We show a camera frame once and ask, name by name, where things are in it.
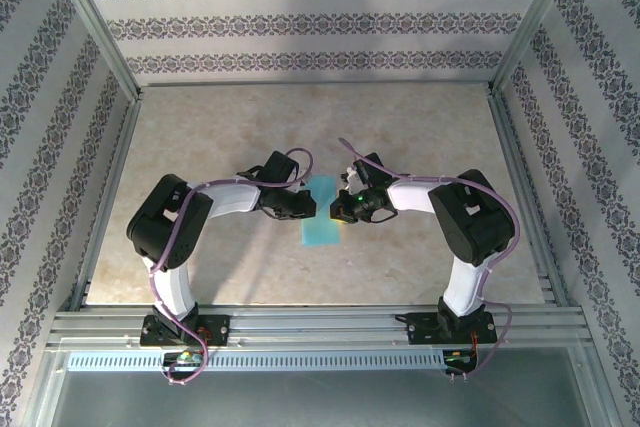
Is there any light blue cloth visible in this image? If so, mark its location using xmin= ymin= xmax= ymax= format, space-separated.
xmin=299 ymin=174 xmax=342 ymax=250

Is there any right circuit board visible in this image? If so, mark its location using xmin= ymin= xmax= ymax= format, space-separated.
xmin=443 ymin=348 xmax=480 ymax=369

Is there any circuit board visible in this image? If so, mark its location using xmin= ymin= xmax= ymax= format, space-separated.
xmin=162 ymin=350 xmax=206 ymax=368
xmin=443 ymin=348 xmax=480 ymax=369

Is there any left circuit board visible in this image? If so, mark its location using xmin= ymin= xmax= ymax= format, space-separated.
xmin=162 ymin=350 xmax=206 ymax=368

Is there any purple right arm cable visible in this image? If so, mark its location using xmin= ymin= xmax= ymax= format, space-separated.
xmin=338 ymin=136 xmax=521 ymax=381

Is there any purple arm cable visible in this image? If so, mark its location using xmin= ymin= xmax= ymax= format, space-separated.
xmin=338 ymin=136 xmax=521 ymax=381
xmin=148 ymin=147 xmax=315 ymax=388

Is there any aluminium back rail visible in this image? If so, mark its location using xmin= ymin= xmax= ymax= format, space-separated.
xmin=139 ymin=79 xmax=494 ymax=89

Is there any aluminium mounting rail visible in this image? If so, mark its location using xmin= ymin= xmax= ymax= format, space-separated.
xmin=47 ymin=310 xmax=589 ymax=349

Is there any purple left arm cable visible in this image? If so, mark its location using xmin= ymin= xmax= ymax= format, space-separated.
xmin=148 ymin=147 xmax=315 ymax=388

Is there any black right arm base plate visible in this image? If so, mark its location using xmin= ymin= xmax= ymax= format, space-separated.
xmin=405 ymin=310 xmax=499 ymax=347

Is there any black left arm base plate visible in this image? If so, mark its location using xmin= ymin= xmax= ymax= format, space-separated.
xmin=139 ymin=314 xmax=232 ymax=348

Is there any aluminium side rail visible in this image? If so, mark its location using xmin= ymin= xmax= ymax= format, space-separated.
xmin=69 ymin=96 xmax=145 ymax=313
xmin=487 ymin=90 xmax=571 ymax=308

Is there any slotted grey cable duct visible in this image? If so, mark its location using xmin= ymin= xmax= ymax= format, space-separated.
xmin=66 ymin=350 xmax=446 ymax=373

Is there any aluminium frame post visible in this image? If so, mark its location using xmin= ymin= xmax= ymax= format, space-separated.
xmin=489 ymin=0 xmax=586 ymax=96
xmin=42 ymin=0 xmax=145 ymax=104

